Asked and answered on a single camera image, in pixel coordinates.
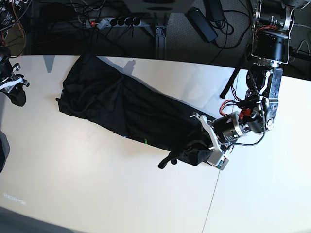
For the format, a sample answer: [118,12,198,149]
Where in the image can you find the white cable on floor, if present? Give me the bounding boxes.
[295,38,311,59]

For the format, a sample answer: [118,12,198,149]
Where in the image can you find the grey power strip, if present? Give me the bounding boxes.
[84,17,143,30]

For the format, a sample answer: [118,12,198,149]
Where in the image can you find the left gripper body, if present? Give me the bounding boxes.
[212,111,250,145]

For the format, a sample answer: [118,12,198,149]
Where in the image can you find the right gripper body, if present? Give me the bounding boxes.
[0,60,21,82]

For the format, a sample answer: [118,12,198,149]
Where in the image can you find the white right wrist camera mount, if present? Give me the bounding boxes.
[0,75,30,93]

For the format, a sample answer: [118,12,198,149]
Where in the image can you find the aluminium frame post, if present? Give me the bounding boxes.
[153,12,169,60]

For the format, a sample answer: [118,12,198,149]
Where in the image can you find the black power adapter brick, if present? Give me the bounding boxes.
[186,7,218,43]

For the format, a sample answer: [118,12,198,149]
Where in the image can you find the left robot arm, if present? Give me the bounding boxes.
[158,0,307,170]

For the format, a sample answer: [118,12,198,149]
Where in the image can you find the black T-shirt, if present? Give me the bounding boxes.
[57,53,199,153]

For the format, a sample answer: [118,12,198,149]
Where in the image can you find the dark object at left edge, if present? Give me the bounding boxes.
[0,132,10,172]

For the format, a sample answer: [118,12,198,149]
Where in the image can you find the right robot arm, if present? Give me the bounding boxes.
[0,0,32,107]

